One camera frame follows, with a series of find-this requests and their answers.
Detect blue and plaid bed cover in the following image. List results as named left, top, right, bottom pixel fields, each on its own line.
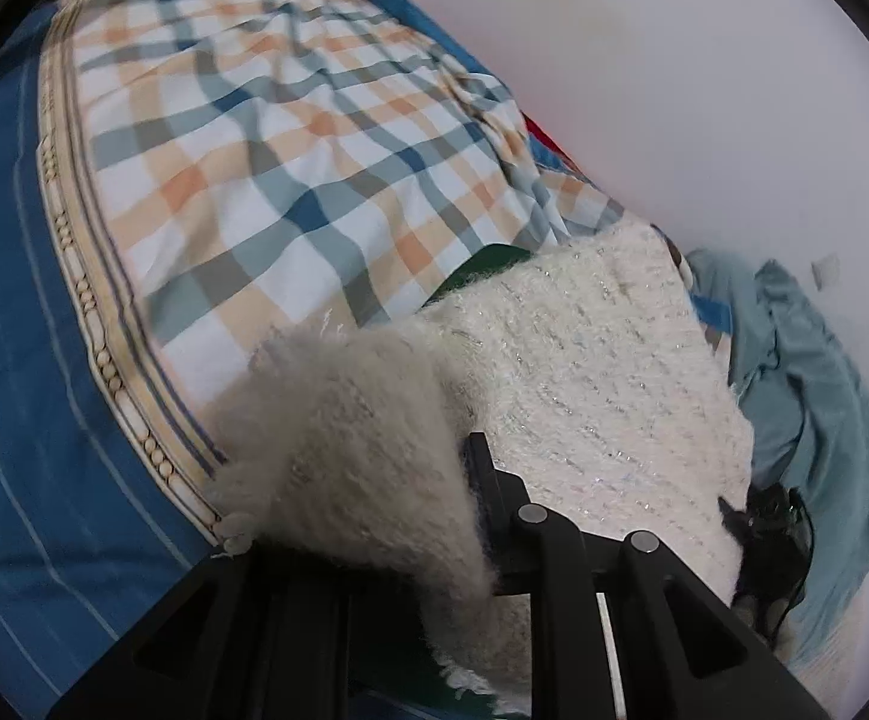
left=0, top=0, right=627, bottom=720

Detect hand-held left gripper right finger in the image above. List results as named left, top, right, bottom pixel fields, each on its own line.
left=461, top=431, right=832, bottom=720

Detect teal plush blanket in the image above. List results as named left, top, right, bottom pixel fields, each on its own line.
left=684, top=247, right=869, bottom=680

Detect green pants with white stripes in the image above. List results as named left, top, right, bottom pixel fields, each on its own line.
left=420, top=243, right=534, bottom=308

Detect white knit cardigan jacket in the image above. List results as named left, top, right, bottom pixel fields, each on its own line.
left=205, top=221, right=756, bottom=715

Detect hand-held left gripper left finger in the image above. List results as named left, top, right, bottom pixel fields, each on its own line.
left=50, top=540, right=439, bottom=720

